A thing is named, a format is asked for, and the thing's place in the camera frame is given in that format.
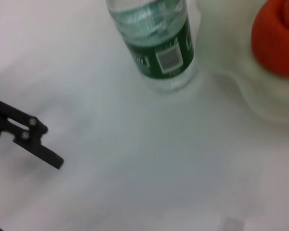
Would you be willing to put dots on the clear green-label water bottle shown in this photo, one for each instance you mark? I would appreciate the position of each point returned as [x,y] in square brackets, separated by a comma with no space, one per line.
[159,48]

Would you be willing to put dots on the pale green wavy fruit plate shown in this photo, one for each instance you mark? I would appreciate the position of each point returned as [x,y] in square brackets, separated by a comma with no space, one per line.
[231,48]

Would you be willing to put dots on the orange fruit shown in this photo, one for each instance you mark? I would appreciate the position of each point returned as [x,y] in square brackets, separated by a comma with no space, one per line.
[277,41]

